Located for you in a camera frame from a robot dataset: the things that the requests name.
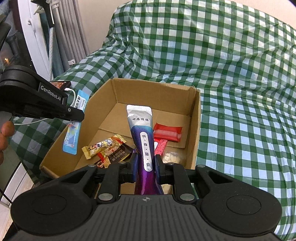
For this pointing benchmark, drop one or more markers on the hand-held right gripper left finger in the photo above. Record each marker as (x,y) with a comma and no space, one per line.
(134,168)

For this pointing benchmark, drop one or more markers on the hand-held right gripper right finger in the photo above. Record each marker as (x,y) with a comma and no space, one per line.
(159,169)

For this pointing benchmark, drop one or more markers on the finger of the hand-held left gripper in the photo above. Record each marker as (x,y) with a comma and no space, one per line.
(74,114)

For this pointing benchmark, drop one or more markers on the clear white rice snack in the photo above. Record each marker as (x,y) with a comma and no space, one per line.
(172,158)

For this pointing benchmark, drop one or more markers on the light blue stick packet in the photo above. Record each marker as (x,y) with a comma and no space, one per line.
(74,136)

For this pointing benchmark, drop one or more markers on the large red packet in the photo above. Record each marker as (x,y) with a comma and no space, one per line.
(160,146)

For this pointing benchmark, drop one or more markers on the small orange candy bar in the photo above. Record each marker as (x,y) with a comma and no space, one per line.
(114,143)

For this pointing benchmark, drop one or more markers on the purple silver stick packet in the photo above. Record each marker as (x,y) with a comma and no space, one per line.
(143,134)

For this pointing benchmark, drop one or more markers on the small red packet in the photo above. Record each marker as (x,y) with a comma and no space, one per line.
(167,132)

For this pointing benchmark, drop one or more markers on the yellow snack bar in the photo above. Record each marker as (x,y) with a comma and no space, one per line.
(94,148)

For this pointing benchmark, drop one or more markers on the brown cardboard box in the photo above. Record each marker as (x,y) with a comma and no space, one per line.
(173,111)

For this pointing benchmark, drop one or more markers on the person's left hand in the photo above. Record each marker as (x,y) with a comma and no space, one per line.
(5,136)

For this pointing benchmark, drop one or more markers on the black smartphone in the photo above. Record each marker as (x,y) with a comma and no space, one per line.
(61,83)

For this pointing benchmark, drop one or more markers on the white curtain clip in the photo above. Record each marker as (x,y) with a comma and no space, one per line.
(72,62)

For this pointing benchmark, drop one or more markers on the black garment steamer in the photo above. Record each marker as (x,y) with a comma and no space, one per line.
(47,14)

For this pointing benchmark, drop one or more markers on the white plastic hanger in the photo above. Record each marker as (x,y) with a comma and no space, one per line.
(56,14)

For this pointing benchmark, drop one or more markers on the green checkered cloth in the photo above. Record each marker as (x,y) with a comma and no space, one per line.
(219,69)

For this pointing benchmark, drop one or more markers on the white door frame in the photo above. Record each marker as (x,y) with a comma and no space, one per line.
(32,34)

